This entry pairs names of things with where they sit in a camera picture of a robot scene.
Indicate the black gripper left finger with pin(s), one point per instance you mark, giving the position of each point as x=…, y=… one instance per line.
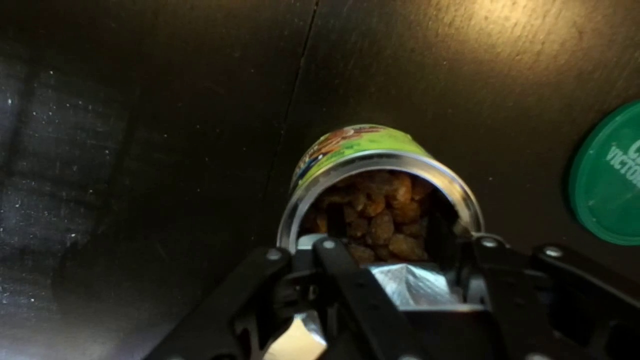
x=346, y=292

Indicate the brown snack pieces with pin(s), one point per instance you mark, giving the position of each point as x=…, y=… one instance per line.
x=383, y=220

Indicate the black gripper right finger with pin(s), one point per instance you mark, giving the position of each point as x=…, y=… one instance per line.
x=573, y=300

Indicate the silver foil can seal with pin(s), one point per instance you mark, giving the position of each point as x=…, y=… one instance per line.
x=412, y=282

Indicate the round green plastic lid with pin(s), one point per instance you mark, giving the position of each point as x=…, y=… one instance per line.
x=611, y=180

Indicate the yellow green snack can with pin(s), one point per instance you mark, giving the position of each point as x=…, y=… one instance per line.
x=361, y=143

